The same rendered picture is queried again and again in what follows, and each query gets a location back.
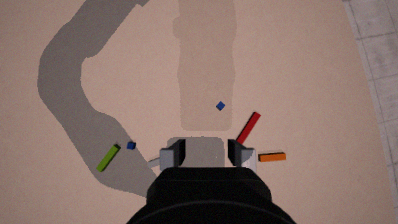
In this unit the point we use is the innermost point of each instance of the orange rod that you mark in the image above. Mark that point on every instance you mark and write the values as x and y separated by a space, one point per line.
272 157

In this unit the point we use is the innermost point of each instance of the small blue cube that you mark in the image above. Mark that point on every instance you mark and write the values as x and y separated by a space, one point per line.
220 105
131 145

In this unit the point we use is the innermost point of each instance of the grey rod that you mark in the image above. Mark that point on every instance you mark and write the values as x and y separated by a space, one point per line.
153 163

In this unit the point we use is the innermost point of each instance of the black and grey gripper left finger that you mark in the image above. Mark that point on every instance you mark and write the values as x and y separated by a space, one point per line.
173 156

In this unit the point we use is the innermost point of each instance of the red rod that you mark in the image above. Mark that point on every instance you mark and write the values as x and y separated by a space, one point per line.
248 127

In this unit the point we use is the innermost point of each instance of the lime green rod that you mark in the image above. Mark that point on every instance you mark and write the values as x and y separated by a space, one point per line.
108 158

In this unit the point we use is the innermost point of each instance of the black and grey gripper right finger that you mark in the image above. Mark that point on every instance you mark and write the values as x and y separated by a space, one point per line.
241 156

